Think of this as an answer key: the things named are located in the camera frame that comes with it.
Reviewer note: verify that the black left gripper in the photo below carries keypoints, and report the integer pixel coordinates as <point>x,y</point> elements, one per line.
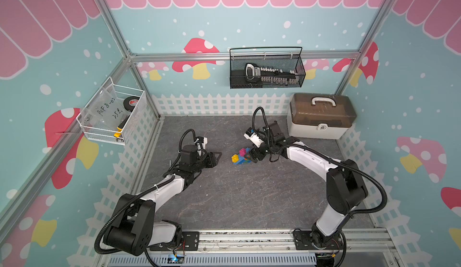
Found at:
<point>209,156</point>

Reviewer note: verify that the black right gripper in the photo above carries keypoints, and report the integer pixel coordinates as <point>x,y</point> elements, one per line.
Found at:
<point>258,156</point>

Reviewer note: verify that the yellow lego brick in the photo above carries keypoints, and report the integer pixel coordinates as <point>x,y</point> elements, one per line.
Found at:
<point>235,159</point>

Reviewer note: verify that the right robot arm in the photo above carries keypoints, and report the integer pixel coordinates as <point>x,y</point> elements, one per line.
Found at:
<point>345,183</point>

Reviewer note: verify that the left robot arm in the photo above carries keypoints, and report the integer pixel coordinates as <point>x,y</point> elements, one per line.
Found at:
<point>132,227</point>

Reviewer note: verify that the white storage box brown lid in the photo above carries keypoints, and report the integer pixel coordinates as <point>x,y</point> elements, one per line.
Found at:
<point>321,116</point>

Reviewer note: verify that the socket set tool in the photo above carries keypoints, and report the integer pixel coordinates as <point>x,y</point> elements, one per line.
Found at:
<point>270,76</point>

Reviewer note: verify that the black tape roll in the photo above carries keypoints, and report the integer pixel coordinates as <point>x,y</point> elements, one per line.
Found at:
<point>130,103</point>

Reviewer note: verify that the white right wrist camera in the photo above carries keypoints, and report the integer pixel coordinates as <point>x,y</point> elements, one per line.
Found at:
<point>251,135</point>

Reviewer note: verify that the black wire wall basket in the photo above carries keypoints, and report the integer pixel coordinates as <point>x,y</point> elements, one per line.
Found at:
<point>285,58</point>

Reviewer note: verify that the white wire wall basket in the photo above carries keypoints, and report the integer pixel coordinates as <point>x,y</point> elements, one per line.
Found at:
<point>104,118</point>

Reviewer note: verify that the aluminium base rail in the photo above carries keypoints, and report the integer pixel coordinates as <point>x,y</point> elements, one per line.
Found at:
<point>267,248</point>

